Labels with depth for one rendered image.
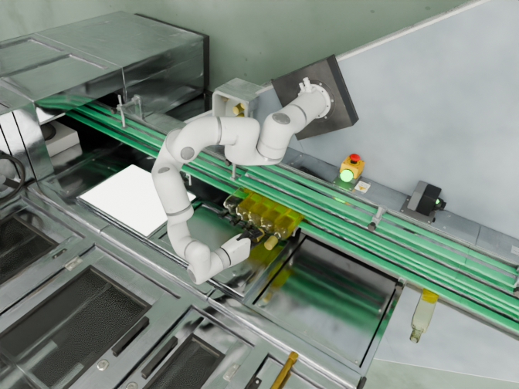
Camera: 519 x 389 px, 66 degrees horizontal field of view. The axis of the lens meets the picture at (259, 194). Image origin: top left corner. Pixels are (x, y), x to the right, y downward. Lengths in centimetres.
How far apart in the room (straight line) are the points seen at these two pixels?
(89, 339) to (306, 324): 73
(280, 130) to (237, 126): 13
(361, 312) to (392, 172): 53
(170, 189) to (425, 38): 88
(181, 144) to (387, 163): 78
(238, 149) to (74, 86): 105
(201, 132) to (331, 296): 80
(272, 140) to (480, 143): 66
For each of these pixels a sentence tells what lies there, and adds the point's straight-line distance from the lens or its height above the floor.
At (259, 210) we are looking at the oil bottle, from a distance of 156.
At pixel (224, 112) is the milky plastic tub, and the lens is 180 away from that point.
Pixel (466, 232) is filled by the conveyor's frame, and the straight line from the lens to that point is 153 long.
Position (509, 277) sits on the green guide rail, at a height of 94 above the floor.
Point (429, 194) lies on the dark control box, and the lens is 150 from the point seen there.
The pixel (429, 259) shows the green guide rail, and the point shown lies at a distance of 152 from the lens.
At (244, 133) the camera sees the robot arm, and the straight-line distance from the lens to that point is 119.
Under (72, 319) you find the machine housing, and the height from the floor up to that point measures 170.
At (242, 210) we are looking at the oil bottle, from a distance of 155.
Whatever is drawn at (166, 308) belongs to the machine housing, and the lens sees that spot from 150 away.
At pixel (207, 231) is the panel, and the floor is 113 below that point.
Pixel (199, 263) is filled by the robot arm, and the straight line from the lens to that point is 130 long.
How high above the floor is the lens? 206
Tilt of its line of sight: 42 degrees down
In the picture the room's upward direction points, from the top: 134 degrees counter-clockwise
